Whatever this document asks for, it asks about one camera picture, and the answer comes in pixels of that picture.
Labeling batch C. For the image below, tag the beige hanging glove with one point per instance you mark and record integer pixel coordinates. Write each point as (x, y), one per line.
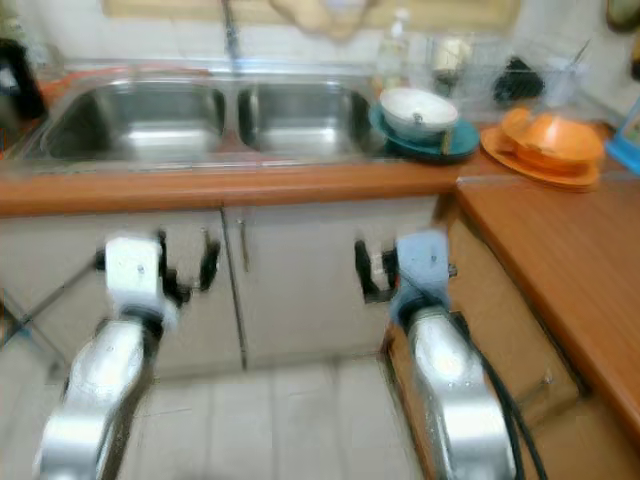
(320, 20)

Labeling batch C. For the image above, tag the black insulated bottle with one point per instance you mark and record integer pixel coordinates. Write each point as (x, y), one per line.
(518, 82)

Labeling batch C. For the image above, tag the clear soap pump bottle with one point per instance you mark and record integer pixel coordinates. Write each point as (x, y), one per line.
(393, 55)

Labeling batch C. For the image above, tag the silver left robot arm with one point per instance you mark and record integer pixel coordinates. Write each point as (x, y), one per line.
(95, 400)

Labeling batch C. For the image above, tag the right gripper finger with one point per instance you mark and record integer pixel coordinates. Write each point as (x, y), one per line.
(366, 268)

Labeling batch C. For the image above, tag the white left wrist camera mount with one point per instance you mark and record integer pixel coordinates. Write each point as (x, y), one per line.
(132, 272)

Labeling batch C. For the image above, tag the beige window sill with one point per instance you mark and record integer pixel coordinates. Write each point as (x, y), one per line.
(170, 8)

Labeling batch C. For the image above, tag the orange bowl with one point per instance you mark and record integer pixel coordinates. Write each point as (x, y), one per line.
(555, 140)

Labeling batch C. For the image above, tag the white bowl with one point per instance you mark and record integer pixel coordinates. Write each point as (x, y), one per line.
(418, 108)

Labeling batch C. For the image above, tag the orange plate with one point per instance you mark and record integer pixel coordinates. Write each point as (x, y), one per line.
(525, 172)

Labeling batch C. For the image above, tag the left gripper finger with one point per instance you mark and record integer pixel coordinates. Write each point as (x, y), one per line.
(210, 265)

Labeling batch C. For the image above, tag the dark utensil stick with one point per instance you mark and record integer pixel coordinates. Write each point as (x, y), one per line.
(582, 55)

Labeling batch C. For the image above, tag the blue box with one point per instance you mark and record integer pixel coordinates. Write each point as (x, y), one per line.
(625, 140)

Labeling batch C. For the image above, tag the stainless steel double sink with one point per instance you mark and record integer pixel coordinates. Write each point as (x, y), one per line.
(140, 125)

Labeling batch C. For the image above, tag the chrome faucet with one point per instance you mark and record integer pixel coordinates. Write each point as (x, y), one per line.
(231, 35)

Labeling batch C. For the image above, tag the teal plate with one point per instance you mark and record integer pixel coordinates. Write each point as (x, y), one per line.
(460, 142)

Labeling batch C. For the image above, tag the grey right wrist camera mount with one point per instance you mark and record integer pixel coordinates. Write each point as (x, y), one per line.
(423, 272)

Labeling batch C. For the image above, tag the white mug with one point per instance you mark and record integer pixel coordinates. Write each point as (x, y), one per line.
(450, 58)

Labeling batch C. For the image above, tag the hanging dark kitchen utensil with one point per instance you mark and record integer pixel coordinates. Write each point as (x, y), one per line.
(626, 12)

